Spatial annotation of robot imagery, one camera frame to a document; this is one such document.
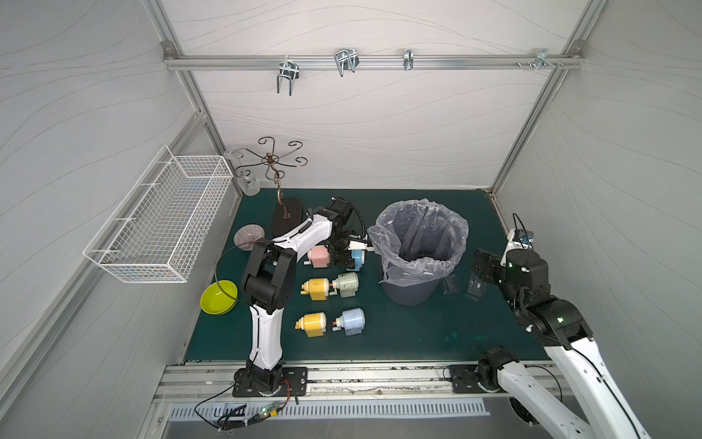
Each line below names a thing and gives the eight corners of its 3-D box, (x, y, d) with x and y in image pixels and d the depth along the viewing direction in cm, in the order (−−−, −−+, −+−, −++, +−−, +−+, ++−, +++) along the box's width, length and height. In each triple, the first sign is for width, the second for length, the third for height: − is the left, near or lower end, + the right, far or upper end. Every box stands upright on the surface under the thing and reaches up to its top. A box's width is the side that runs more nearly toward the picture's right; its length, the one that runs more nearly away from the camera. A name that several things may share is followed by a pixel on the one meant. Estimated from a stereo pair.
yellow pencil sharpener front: (298, 337, 82) (294, 329, 76) (300, 321, 85) (296, 312, 80) (325, 337, 82) (322, 329, 76) (326, 321, 85) (324, 312, 80)
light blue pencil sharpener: (334, 335, 83) (332, 327, 77) (335, 317, 87) (333, 307, 80) (364, 335, 83) (365, 327, 77) (364, 317, 87) (364, 307, 80)
